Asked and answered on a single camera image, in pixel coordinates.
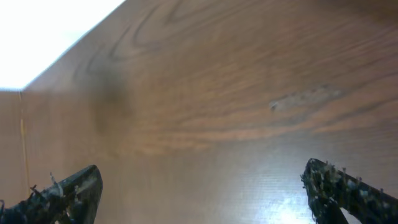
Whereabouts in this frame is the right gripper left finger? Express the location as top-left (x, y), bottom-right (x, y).
top-left (1, 165), bottom-right (103, 224)

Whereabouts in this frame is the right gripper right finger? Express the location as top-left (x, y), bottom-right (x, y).
top-left (300, 158), bottom-right (397, 224)

